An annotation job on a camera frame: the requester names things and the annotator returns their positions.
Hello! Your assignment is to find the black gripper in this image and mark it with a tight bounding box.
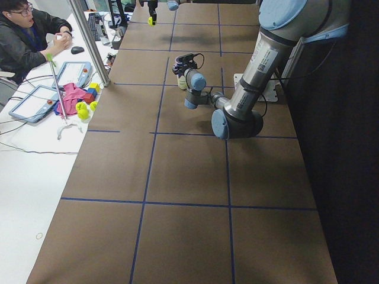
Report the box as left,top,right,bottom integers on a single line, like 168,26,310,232
148,0,158,21
172,59,197,77

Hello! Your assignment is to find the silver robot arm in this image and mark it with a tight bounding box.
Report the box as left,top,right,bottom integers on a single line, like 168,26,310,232
172,1,351,140
147,0,191,26

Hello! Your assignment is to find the spare tennis ball three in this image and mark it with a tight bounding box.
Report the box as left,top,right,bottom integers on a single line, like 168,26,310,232
89,101,98,111

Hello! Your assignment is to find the spare tennis ball one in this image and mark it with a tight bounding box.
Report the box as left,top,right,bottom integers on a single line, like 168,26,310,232
76,102,87,112

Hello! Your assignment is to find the spare tennis ball two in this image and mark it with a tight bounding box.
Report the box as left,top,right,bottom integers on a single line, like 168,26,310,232
77,109,89,120

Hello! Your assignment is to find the clear water bottle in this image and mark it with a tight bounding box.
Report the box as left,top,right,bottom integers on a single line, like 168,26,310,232
98,20,109,46

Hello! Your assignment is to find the black keyboard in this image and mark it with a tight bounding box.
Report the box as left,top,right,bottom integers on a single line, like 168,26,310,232
87,12,101,41

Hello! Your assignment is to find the yellow cube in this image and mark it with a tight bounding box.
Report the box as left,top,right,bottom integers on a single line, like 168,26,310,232
88,82,101,93

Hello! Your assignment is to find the black computer mouse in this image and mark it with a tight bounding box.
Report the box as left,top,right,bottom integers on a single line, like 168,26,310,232
70,46,85,54

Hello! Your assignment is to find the blue red cube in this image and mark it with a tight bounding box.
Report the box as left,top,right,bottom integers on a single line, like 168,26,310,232
83,88,98,104

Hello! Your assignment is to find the teach pendant far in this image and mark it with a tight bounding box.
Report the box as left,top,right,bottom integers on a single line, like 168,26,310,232
57,62,92,88

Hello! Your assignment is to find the teach pendant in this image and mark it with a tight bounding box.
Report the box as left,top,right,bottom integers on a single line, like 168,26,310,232
57,62,92,88
8,85,59,123

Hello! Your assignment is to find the pink cloth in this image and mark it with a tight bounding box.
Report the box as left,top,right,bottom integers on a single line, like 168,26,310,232
63,83,86,116

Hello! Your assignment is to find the metal grabber stick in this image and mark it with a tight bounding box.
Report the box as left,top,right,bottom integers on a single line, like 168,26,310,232
46,53,68,122

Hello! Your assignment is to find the seated person black jacket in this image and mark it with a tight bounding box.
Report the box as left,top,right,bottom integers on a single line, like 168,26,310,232
1,1,72,84

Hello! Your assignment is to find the teach pendant near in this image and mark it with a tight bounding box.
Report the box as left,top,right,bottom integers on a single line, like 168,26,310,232
8,85,59,123

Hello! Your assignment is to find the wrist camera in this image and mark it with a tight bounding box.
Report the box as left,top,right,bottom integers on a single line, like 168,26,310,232
181,53,197,64

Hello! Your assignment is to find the aluminium frame post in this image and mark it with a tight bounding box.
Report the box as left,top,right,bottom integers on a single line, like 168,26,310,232
68,0,110,87

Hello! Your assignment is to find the white plastic strap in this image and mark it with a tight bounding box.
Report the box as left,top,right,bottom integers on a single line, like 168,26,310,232
56,123,84,141

